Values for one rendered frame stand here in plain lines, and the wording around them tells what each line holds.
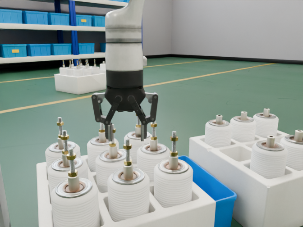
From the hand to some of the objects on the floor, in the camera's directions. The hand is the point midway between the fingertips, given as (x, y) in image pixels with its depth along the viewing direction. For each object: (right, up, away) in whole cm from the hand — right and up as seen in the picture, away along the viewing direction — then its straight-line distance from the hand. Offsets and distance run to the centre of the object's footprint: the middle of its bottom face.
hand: (126, 134), depth 57 cm
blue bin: (+20, -27, +33) cm, 47 cm away
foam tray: (+46, -25, +42) cm, 67 cm away
